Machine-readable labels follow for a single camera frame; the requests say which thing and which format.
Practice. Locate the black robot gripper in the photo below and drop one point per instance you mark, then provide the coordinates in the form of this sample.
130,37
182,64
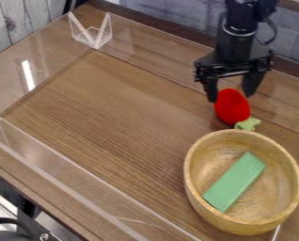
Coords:
240,55

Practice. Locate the red plush strawberry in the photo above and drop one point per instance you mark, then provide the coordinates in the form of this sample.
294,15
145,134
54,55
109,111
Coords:
233,110

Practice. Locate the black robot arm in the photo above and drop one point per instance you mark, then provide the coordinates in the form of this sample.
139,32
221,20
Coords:
246,31

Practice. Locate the wooden bowl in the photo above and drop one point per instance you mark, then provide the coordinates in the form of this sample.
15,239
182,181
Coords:
270,200

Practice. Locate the green rectangular block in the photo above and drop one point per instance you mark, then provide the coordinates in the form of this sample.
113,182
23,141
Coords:
234,183

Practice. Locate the black metal stand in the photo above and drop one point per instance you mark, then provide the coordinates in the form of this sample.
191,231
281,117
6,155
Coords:
33,229

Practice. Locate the clear acrylic enclosure wall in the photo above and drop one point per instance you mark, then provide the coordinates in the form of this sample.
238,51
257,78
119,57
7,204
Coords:
98,123

